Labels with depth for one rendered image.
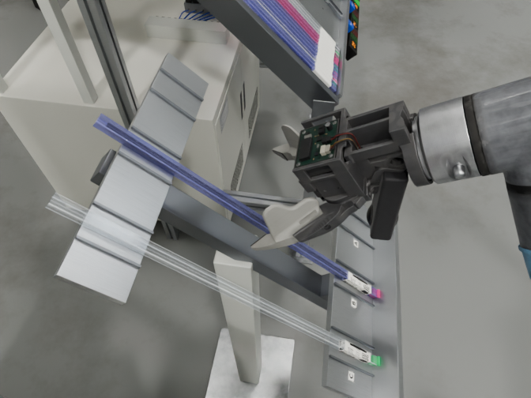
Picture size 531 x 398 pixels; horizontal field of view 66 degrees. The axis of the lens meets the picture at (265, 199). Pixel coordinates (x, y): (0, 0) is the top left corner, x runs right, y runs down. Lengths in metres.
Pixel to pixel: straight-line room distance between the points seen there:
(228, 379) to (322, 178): 1.06
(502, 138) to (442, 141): 0.04
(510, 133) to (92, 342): 1.39
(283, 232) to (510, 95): 0.24
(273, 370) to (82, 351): 0.63
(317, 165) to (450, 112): 0.12
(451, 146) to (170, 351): 1.22
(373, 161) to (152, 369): 1.17
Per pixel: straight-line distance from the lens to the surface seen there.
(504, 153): 0.39
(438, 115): 0.40
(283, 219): 0.43
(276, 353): 1.41
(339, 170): 0.40
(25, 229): 1.87
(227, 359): 1.41
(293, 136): 0.50
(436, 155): 0.39
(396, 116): 0.39
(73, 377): 1.53
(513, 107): 0.39
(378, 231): 0.49
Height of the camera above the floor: 1.37
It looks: 54 degrees down
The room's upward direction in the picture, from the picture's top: straight up
